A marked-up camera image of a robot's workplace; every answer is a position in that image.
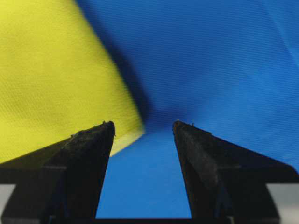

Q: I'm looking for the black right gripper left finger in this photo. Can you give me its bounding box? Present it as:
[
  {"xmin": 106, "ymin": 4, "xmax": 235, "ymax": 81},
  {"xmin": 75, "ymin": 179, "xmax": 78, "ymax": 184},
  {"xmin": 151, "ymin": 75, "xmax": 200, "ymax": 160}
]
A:
[{"xmin": 0, "ymin": 121, "xmax": 115, "ymax": 224}]

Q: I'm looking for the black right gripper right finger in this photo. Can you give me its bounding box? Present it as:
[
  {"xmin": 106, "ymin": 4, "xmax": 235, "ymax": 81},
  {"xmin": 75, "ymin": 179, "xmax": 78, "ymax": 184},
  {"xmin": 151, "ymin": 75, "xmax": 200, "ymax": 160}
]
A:
[{"xmin": 172, "ymin": 121, "xmax": 299, "ymax": 224}]

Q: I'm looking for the yellow-green towel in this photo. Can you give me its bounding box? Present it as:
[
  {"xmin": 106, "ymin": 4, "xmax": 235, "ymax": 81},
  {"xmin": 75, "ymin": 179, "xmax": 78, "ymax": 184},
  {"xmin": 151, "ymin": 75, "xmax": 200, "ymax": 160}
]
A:
[{"xmin": 0, "ymin": 0, "xmax": 145, "ymax": 162}]

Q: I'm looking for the blue table cloth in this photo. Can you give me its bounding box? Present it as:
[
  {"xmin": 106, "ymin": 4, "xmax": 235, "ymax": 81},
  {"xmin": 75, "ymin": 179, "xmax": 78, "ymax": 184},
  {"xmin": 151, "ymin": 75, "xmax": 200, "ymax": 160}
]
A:
[{"xmin": 78, "ymin": 0, "xmax": 299, "ymax": 218}]

